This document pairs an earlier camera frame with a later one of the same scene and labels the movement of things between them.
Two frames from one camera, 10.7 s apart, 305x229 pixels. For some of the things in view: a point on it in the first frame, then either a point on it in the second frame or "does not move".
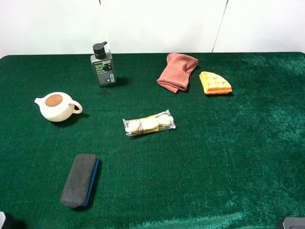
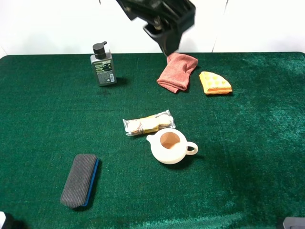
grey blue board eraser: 80,181 does not move
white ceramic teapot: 57,107 -> 169,146
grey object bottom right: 294,223 does not move
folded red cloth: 176,74 does not move
